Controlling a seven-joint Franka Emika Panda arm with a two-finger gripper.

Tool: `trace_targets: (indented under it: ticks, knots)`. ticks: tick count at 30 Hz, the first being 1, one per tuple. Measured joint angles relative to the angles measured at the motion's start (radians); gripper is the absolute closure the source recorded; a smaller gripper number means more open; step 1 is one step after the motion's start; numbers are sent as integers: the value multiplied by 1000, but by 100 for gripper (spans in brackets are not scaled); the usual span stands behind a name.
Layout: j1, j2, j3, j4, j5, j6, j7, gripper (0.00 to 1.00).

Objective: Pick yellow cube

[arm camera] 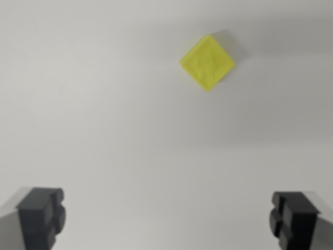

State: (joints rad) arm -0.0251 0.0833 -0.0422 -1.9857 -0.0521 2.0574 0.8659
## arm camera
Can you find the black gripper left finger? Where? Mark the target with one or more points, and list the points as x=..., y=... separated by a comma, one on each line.
x=36, y=218

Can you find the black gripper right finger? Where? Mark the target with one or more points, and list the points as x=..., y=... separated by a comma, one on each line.
x=296, y=221

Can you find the yellow cube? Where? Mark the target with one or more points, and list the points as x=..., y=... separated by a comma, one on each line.
x=206, y=62

